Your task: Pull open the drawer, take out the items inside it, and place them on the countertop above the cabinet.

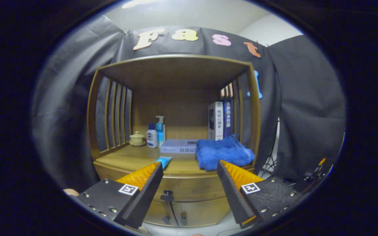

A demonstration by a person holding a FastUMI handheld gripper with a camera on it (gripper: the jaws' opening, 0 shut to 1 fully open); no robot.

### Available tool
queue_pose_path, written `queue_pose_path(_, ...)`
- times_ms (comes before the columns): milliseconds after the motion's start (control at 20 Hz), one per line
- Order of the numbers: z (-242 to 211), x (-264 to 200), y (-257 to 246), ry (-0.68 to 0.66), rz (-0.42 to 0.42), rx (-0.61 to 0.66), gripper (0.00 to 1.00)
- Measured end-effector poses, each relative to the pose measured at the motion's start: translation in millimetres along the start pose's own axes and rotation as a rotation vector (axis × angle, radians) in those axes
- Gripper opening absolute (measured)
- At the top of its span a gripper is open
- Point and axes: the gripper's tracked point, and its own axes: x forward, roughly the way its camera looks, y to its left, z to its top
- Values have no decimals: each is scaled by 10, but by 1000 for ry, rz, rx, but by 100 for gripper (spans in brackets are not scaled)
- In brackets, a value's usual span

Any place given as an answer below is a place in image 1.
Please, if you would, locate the blue white cosmetic tube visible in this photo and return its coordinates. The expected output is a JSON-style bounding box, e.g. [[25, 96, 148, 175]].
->
[[155, 156, 173, 169]]

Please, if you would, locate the beige lidded teacup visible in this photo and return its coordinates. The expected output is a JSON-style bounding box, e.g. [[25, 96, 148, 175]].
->
[[129, 131, 146, 147]]

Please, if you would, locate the blue pump bottle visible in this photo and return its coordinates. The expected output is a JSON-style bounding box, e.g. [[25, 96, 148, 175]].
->
[[156, 115, 166, 146]]

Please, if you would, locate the blue folded towel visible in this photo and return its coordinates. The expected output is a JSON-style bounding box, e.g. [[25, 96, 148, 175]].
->
[[196, 134, 255, 172]]

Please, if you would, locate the white grey standing book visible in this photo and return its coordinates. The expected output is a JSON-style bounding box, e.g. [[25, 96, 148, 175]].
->
[[208, 101, 224, 141]]

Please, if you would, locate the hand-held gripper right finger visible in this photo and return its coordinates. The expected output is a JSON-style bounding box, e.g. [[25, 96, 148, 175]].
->
[[217, 160, 305, 229]]

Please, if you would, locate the pale lying book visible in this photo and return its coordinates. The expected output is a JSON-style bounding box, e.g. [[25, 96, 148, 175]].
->
[[160, 139, 199, 154]]

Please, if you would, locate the wooden cabinet door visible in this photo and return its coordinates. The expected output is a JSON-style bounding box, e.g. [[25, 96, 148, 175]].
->
[[143, 200, 179, 227], [171, 197, 232, 227]]

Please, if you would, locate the dark blue standing book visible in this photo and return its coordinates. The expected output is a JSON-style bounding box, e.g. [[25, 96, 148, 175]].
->
[[223, 99, 233, 138]]

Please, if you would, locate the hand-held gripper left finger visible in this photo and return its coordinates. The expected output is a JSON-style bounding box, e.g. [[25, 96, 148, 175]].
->
[[76, 161, 164, 229]]

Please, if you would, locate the wooden countertop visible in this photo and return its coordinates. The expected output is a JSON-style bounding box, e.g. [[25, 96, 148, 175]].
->
[[94, 144, 255, 177]]

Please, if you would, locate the white lotion bottle blue cap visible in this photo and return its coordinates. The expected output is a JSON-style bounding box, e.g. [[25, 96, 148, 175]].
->
[[146, 123, 158, 148]]

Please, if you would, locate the wooden cabinet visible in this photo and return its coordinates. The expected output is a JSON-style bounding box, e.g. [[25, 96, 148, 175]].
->
[[87, 54, 262, 227]]

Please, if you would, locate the orange black tool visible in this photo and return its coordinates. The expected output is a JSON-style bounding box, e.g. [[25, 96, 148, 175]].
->
[[302, 158, 327, 194]]

